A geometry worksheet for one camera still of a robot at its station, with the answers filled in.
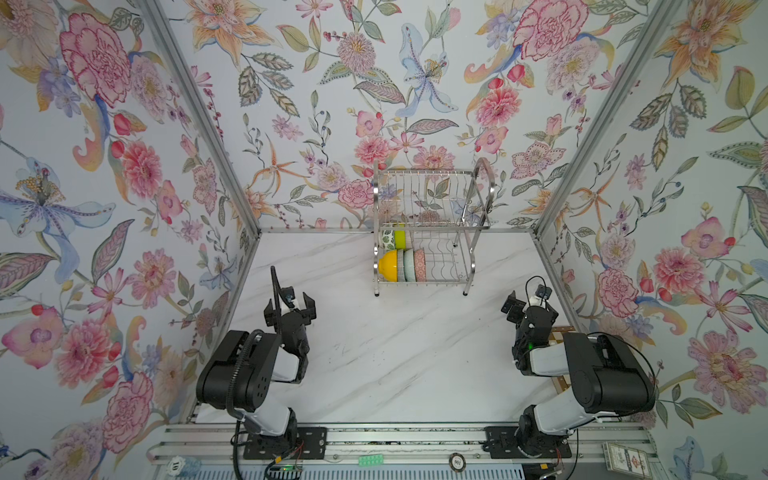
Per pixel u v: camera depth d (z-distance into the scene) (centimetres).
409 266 93
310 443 73
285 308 78
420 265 93
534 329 70
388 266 95
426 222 129
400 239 101
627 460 71
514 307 84
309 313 84
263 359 48
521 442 69
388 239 101
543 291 75
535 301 80
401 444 75
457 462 72
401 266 93
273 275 73
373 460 71
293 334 69
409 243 101
